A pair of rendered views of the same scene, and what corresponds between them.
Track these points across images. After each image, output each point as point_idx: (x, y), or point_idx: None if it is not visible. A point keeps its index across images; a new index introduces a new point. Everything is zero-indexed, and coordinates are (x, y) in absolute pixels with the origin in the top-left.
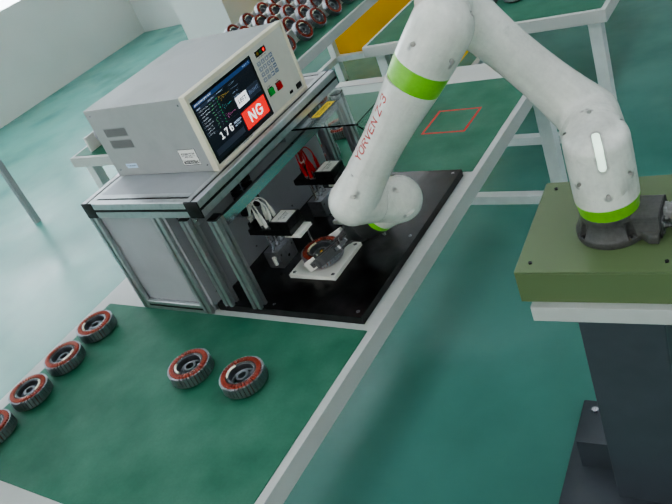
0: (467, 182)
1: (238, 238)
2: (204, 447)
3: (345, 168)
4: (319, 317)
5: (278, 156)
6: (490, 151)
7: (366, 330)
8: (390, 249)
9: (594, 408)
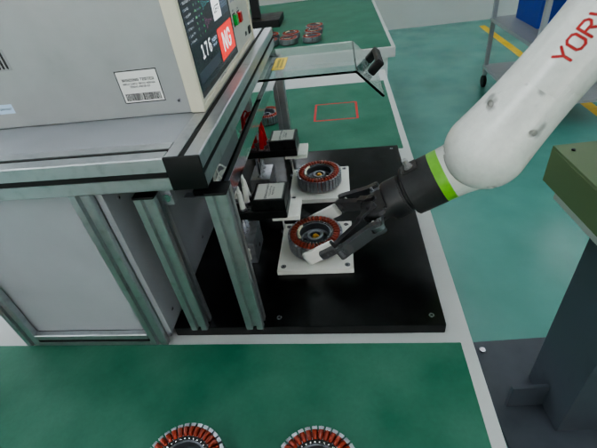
0: (408, 156)
1: (187, 228)
2: None
3: (508, 85)
4: (367, 330)
5: (252, 109)
6: (403, 132)
7: (457, 341)
8: (395, 227)
9: (481, 349)
